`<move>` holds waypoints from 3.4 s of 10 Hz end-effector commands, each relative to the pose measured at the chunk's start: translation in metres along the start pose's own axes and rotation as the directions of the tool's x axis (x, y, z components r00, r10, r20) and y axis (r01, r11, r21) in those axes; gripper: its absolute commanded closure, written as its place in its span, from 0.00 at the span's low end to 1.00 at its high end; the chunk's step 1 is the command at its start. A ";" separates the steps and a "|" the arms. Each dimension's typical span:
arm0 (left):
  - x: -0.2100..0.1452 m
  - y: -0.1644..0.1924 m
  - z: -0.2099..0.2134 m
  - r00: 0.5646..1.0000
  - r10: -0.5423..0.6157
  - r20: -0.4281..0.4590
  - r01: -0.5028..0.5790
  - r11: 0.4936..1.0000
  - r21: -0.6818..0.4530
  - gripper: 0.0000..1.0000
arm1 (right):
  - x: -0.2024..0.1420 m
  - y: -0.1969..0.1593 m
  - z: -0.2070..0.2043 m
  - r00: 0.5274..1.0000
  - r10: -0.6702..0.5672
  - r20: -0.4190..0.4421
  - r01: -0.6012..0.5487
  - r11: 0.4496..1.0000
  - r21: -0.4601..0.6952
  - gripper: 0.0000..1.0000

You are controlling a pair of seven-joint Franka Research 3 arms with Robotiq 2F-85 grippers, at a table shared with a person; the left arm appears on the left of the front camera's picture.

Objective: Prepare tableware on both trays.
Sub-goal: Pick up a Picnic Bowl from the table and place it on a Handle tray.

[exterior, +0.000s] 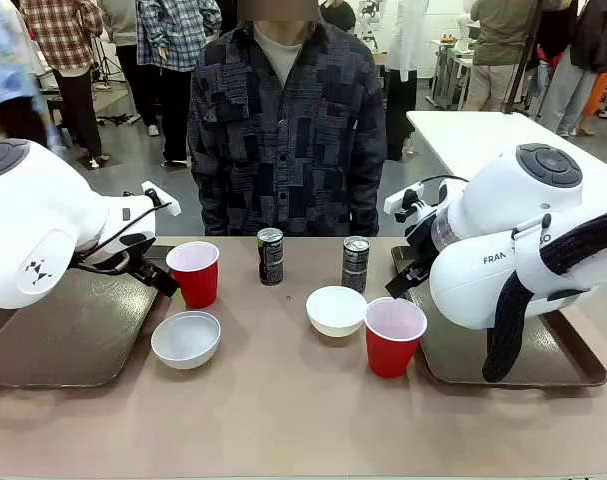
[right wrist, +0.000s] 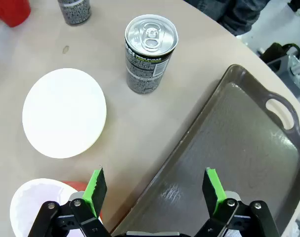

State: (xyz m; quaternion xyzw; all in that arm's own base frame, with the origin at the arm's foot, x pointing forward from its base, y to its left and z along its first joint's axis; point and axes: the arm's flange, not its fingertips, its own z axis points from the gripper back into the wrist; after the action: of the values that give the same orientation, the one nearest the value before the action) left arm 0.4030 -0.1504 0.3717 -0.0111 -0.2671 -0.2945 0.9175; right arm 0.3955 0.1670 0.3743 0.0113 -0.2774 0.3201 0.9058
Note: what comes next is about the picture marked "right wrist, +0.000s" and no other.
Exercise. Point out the black zero sugar drink can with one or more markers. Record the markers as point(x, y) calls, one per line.
point(144, 71)
point(74, 13)

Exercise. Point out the white round plate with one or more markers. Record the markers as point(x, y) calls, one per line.
point(64, 113)

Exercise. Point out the red plastic cup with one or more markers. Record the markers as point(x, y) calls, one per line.
point(31, 197)
point(11, 12)

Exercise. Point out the person in dark patterned jacket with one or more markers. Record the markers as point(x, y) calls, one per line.
point(238, 14)

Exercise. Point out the dark brown serving tray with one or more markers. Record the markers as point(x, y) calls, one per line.
point(233, 138)

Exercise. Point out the black and metal bracket fixture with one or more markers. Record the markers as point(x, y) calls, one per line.
point(283, 61)

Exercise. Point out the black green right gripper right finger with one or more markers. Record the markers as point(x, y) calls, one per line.
point(215, 195)

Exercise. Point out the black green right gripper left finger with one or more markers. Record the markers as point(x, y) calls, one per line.
point(93, 197)

